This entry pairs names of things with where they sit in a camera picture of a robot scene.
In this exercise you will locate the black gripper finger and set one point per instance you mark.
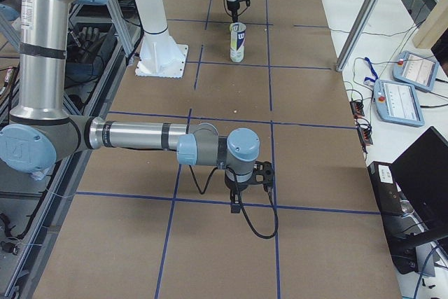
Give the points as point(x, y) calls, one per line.
point(234, 16)
point(235, 204)

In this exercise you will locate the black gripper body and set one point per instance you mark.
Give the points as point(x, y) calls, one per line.
point(232, 185)
point(232, 8)

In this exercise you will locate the clear tennis ball can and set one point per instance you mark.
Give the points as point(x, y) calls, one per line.
point(237, 41)

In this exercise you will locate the near orange black connector block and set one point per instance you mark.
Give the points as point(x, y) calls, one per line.
point(365, 134)

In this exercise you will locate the orange black connector block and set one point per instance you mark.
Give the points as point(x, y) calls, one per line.
point(365, 134)
point(357, 108)

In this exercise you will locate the far orange black connector block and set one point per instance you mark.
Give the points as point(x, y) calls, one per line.
point(357, 108)

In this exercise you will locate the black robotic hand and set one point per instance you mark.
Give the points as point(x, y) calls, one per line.
point(84, 46)

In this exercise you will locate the black computer box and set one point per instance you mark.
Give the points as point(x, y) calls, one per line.
point(397, 213)

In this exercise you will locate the near blue teach pendant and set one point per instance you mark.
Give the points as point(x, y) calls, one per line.
point(397, 103)

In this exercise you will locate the blue teach pendant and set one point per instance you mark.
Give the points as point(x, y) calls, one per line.
point(397, 103)
point(417, 70)

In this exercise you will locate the black laptop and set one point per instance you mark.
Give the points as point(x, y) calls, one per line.
point(421, 173)

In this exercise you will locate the far blue teach pendant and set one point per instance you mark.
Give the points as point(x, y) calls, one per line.
point(417, 70)

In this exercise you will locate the white camera stand pillar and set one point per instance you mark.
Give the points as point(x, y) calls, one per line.
point(160, 55)

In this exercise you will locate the aluminium frame post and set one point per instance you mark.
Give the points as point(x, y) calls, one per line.
point(355, 33)

